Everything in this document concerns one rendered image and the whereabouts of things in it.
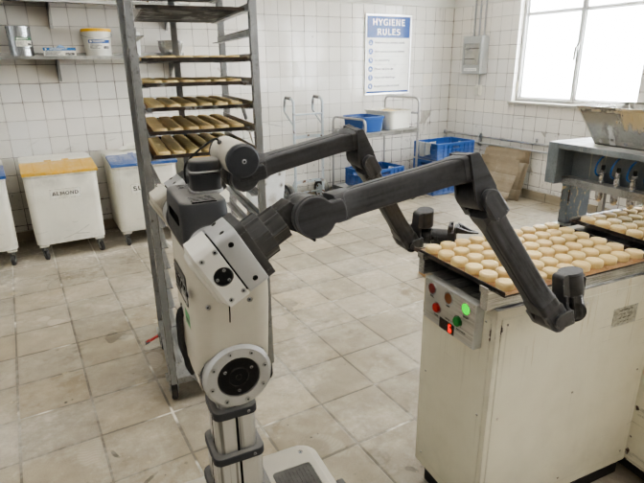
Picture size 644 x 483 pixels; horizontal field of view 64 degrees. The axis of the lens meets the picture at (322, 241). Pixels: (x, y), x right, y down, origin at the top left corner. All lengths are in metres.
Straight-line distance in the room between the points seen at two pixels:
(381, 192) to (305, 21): 4.92
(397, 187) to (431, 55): 5.88
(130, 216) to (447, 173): 3.86
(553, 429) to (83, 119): 4.44
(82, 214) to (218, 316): 3.58
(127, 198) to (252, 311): 3.59
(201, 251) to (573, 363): 1.27
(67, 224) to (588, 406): 3.89
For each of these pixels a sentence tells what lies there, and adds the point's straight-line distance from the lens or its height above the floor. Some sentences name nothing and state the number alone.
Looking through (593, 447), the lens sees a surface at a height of 0.21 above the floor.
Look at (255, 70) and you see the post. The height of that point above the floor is 1.45.
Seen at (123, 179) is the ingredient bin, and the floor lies 0.59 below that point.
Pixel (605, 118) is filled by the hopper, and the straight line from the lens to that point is 2.11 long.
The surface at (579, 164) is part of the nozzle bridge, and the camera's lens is 2.24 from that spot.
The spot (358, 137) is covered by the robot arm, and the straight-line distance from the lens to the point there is 1.50.
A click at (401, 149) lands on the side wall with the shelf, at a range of 6.67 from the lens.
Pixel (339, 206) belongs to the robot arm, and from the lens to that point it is 0.95.
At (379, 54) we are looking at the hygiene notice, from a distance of 6.35.
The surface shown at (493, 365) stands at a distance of 1.56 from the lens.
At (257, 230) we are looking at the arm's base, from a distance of 0.92.
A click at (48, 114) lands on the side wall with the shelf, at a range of 5.15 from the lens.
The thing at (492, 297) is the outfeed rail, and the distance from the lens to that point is 1.46.
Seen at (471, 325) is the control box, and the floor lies 0.77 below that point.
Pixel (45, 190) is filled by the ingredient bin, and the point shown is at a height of 0.58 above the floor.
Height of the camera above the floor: 1.47
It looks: 19 degrees down
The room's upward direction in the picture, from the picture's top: 1 degrees counter-clockwise
